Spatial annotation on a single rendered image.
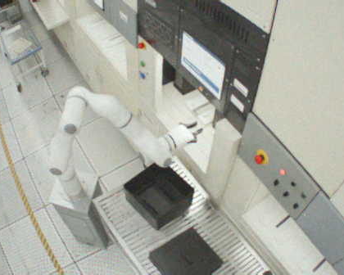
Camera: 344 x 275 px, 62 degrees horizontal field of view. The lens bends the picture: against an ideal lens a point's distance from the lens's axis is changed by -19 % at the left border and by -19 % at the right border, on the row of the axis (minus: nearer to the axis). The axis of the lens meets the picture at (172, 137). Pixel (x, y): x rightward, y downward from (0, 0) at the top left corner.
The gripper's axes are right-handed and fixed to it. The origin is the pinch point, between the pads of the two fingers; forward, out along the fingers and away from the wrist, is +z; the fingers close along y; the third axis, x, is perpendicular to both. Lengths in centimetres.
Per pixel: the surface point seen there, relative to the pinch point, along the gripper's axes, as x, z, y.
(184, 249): -33, -34, 42
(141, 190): -39, -31, -4
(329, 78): 78, 3, 53
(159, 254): -33, -47, 37
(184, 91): -28, 28, -45
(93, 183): -43, -53, -25
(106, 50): -34, 8, -124
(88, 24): -34, 11, -175
